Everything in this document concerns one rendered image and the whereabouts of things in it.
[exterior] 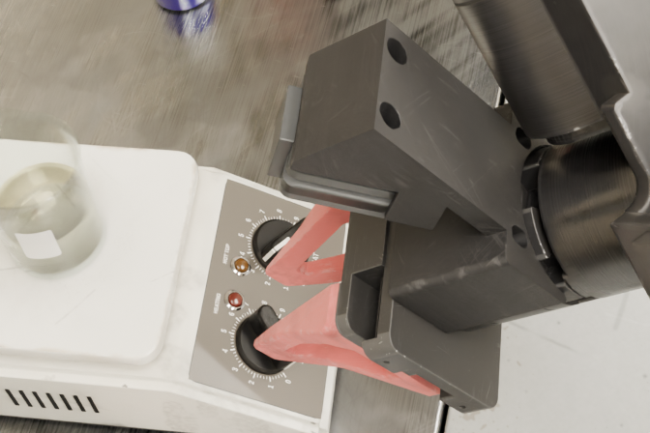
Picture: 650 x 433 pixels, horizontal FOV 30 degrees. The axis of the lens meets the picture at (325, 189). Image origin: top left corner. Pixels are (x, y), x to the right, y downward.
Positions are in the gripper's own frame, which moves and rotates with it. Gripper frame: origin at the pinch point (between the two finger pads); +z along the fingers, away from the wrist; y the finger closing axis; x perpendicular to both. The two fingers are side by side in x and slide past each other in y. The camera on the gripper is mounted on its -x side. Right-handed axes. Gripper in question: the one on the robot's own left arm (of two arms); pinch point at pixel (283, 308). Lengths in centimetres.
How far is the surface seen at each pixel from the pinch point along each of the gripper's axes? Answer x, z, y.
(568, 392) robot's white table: 19.3, -1.9, -3.2
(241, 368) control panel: 4.8, 7.6, -0.7
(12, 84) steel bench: -2.6, 25.8, -21.0
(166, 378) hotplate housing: 1.5, 9.1, 0.8
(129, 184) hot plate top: -2.0, 10.8, -8.8
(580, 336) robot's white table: 19.7, -2.3, -6.5
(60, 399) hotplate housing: 0.0, 15.3, 1.4
